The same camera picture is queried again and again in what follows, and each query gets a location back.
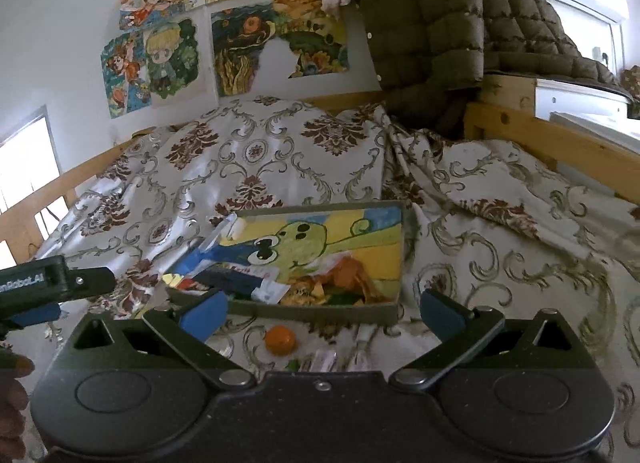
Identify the white green snack packet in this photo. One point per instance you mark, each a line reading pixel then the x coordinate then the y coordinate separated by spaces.
pixel 267 290

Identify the orange snack packet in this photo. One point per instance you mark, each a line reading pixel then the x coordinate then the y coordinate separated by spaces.
pixel 357 278

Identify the gold foil snack packet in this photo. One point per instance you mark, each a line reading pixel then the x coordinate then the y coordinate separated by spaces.
pixel 305 291

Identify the white storage box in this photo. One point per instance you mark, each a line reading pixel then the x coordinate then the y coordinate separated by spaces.
pixel 580 103

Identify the person's left hand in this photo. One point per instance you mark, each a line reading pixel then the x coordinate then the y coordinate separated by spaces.
pixel 12 408

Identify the olive quilted jacket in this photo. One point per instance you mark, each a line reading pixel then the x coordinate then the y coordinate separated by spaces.
pixel 450 33

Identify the torn orange green wall poster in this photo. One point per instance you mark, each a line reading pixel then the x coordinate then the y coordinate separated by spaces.
pixel 240 53

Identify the window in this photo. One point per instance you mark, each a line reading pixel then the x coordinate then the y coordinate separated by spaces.
pixel 25 168

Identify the green tray with cartoon print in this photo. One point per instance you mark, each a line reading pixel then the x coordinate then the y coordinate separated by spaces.
pixel 320 233

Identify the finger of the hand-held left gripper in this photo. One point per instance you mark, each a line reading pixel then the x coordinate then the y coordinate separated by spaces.
pixel 92 280
pixel 32 317

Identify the tangerine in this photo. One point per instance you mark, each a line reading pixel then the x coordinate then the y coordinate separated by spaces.
pixel 280 339

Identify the cartoon children wall poster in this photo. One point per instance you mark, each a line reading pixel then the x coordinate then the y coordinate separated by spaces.
pixel 165 63

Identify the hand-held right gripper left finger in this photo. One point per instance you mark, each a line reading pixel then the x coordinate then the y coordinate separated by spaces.
pixel 205 317

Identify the matte floral blanket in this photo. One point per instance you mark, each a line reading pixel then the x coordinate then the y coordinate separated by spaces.
pixel 500 223

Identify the wooden bed frame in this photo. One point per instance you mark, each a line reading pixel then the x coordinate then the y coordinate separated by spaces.
pixel 550 143

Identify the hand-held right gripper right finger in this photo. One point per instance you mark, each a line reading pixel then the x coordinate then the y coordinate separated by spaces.
pixel 440 315

